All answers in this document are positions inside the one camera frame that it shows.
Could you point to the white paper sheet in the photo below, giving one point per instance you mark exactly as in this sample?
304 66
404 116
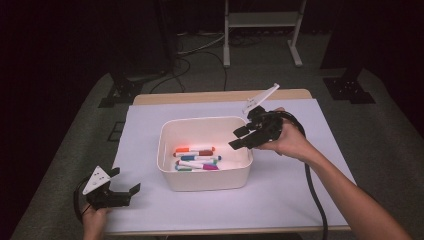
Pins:
150 113

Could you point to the orange marker pen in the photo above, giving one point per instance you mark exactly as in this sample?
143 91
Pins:
182 150

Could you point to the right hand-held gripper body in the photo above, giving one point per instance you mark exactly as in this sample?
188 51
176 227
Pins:
268 125

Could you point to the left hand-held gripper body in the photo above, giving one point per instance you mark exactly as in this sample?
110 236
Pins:
106 198

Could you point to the black stand base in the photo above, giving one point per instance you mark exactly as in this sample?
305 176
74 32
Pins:
348 88
121 91

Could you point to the light green marker pen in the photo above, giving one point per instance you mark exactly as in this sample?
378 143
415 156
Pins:
211 162

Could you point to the white metal frame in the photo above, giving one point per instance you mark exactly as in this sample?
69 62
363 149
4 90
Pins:
261 19

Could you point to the blue marker pen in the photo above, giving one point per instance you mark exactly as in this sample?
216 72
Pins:
187 158

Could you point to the person's left hand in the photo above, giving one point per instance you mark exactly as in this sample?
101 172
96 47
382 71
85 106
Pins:
94 222

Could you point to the black stand pole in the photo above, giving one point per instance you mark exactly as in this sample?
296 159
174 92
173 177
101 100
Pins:
168 33

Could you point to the white plastic storage box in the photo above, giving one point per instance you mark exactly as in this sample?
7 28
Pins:
206 181

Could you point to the person's right hand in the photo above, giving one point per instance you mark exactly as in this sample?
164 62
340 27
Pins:
293 143

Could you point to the black floor socket frame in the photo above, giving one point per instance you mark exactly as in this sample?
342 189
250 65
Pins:
116 122

